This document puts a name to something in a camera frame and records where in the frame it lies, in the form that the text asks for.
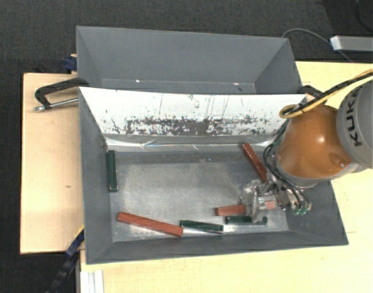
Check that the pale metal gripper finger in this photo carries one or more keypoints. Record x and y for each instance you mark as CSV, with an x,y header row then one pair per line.
x,y
249,195
257,217

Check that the red-brown block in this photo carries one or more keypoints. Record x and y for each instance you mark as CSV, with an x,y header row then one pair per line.
x,y
230,210
149,223
254,161

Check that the dark green flat block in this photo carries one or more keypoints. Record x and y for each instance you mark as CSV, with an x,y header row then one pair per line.
x,y
238,220
112,171
201,225

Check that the grey metal bin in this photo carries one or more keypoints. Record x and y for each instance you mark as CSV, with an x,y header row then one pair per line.
x,y
180,188

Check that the pale wood flat board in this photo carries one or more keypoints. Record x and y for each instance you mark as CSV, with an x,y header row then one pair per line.
x,y
50,163

